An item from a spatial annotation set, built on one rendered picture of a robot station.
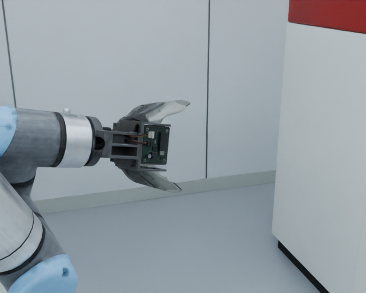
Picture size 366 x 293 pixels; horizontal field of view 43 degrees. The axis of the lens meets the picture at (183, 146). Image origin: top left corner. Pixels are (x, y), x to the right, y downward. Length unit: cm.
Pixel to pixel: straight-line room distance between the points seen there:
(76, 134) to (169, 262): 195
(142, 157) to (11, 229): 24
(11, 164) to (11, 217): 13
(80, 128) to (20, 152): 8
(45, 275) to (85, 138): 19
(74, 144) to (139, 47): 230
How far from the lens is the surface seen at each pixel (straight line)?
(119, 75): 290
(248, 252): 264
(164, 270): 247
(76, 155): 63
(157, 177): 73
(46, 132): 60
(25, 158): 60
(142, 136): 66
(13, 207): 49
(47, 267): 53
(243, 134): 326
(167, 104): 76
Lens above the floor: 140
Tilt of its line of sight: 20 degrees down
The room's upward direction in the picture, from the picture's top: straight up
